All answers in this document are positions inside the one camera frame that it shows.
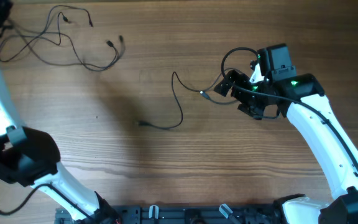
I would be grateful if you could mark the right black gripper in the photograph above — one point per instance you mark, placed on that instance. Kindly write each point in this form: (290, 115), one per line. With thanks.
(256, 111)

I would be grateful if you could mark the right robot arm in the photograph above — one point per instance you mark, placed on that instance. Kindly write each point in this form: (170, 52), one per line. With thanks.
(302, 100)

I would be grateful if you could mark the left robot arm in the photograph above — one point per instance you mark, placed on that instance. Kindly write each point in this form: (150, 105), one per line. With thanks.
(31, 158)

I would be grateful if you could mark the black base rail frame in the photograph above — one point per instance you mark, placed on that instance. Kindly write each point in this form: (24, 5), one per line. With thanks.
(248, 214)

